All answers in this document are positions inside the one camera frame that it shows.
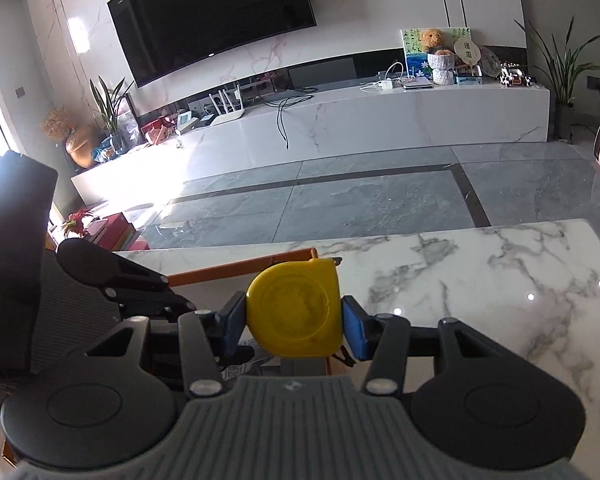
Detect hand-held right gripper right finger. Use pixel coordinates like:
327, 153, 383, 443
340, 295, 523, 398

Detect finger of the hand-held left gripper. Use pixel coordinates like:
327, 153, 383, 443
56, 237, 198, 323

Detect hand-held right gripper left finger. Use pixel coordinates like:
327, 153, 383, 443
82, 290, 249, 401

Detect orange cardboard box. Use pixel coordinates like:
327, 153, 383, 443
167, 246, 353, 378

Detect yellow tape measure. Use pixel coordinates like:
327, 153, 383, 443
245, 257, 343, 361

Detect red box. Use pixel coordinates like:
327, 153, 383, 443
85, 212, 131, 253

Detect small red plant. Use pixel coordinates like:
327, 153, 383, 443
60, 208, 97, 241

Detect copper vase dried flowers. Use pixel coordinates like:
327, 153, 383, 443
40, 106, 101, 170

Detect red gift boxes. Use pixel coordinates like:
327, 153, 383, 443
140, 115, 178, 146

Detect green plant glass vase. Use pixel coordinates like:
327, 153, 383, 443
89, 76, 143, 153

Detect white router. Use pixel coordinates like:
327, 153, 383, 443
207, 87, 246, 123

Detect white marble tv console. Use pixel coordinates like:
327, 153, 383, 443
70, 82, 552, 201

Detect teddy bear in basket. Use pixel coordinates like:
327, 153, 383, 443
426, 50, 457, 86

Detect green blue painting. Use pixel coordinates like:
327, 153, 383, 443
400, 27, 468, 78

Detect black television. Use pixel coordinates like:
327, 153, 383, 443
107, 0, 317, 88

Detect tall potted plant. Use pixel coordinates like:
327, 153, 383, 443
514, 16, 600, 141

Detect brown teddy bear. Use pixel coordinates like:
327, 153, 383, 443
420, 27, 446, 53

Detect round paper fan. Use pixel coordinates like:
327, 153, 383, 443
452, 35, 482, 68

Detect black cable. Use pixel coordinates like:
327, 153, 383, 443
265, 92, 313, 150

